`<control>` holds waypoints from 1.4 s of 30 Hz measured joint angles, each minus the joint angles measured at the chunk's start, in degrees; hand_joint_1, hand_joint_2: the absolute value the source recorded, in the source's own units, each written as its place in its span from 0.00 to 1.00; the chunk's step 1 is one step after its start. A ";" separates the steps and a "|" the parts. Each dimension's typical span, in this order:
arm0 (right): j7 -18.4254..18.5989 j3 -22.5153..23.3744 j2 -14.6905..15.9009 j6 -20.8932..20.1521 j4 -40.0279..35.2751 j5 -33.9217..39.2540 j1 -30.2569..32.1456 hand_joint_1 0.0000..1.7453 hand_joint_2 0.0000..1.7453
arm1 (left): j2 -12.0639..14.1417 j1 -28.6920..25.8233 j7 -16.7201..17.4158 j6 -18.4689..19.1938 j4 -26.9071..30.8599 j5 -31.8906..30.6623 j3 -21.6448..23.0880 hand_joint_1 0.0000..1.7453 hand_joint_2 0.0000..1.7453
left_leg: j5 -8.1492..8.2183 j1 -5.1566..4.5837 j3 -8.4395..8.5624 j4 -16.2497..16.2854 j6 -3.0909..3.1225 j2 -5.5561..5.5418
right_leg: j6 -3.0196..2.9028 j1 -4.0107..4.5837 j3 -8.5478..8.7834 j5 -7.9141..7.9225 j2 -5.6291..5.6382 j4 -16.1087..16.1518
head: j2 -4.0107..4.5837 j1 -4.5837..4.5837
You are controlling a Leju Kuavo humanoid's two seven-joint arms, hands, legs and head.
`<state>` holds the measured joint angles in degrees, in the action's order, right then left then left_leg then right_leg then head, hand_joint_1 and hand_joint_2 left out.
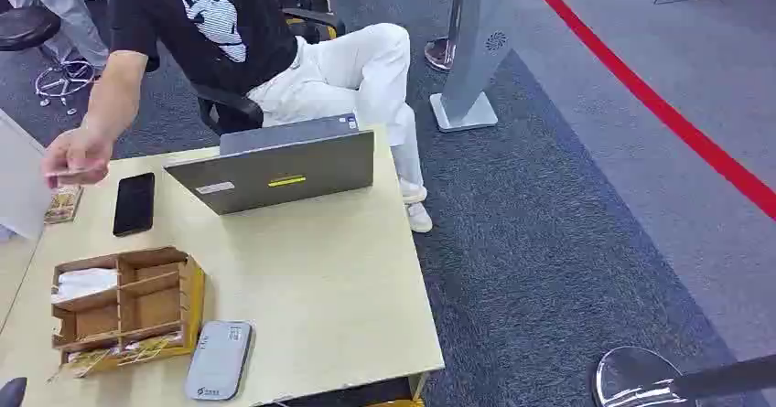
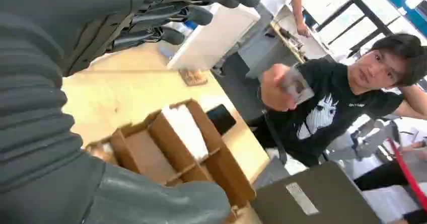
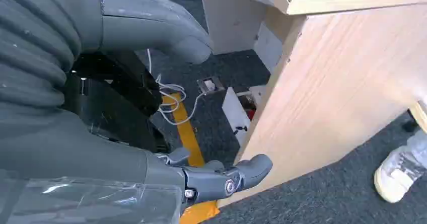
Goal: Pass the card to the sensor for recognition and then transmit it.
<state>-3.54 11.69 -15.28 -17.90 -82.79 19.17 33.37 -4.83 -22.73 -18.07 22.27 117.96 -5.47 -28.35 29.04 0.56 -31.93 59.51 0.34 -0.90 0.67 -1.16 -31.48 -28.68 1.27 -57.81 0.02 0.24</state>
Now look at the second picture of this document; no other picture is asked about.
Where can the person's right hand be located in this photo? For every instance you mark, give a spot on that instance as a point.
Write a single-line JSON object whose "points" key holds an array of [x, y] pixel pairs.
{"points": [[273, 89]]}

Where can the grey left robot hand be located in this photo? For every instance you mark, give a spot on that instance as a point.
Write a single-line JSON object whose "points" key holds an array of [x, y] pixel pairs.
{"points": [[83, 12]]}

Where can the grey table with yellow edge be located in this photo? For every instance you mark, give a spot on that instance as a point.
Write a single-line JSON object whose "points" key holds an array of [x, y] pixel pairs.
{"points": [[263, 49]]}

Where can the black phone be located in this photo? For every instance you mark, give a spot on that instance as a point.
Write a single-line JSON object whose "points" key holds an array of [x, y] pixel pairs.
{"points": [[221, 119]]}

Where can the seated person in black shirt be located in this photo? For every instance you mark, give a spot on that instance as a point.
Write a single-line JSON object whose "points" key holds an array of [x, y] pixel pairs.
{"points": [[347, 105]]}

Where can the white flat panel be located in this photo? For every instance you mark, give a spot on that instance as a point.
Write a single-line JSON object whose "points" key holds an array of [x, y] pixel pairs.
{"points": [[213, 39]]}

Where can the small wooden stand block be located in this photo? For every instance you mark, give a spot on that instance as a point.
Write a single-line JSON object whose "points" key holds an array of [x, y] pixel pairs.
{"points": [[193, 77]]}

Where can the white card stack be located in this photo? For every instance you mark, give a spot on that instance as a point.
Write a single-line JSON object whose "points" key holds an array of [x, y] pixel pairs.
{"points": [[186, 129]]}

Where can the grey office chair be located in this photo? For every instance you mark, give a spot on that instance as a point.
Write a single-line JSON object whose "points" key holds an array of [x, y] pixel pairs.
{"points": [[370, 135]]}

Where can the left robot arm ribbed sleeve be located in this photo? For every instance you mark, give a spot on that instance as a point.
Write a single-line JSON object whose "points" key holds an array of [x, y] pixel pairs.
{"points": [[30, 109]]}

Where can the wooden compartment card box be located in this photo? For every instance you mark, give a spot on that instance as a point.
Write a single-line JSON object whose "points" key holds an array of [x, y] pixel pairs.
{"points": [[173, 149]]}

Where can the dark box with silver label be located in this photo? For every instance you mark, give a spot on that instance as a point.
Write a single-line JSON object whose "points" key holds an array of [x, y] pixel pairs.
{"points": [[333, 195]]}

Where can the person in black trousers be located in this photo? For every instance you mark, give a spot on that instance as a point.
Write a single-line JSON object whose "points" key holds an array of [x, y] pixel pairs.
{"points": [[383, 177]]}

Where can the blue beam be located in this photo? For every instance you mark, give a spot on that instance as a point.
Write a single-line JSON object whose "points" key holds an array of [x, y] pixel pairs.
{"points": [[405, 5]]}

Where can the black frame partition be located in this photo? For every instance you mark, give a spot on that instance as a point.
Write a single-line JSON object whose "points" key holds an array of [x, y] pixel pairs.
{"points": [[367, 14]]}

